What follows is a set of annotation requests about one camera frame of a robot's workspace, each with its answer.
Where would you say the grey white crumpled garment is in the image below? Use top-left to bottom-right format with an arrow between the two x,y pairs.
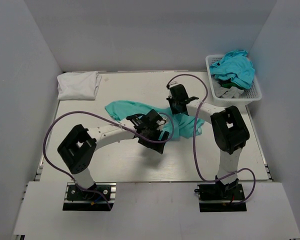
212,80 -> 244,99

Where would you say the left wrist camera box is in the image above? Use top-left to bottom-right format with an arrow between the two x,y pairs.
144,109 -> 163,126

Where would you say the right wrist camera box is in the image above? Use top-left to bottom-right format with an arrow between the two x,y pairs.
169,84 -> 189,102

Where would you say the folded white t-shirt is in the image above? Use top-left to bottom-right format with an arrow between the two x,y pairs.
57,71 -> 102,101

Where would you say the aluminium table edge rail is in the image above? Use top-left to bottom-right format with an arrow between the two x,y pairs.
98,69 -> 208,74

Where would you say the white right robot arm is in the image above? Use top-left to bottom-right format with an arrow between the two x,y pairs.
167,84 -> 250,200

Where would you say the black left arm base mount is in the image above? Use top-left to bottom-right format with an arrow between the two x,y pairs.
62,183 -> 116,212

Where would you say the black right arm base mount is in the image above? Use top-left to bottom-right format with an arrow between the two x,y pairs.
194,183 -> 247,213

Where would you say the white plastic laundry basket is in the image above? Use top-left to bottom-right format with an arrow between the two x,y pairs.
205,51 -> 262,108

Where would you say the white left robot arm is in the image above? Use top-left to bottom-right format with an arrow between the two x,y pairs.
57,109 -> 174,200

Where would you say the dark green garment in basket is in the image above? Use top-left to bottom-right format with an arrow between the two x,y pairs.
219,80 -> 240,89

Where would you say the teal green t-shirt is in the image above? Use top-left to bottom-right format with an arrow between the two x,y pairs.
104,100 -> 195,141

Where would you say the light blue crumpled t-shirt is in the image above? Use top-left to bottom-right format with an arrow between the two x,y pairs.
209,49 -> 255,90

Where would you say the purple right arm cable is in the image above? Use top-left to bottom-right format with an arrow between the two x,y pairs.
166,74 -> 258,206

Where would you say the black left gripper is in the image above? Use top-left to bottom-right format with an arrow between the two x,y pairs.
138,127 -> 169,155

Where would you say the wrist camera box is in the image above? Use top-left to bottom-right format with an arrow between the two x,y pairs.
144,109 -> 163,126
169,84 -> 189,102

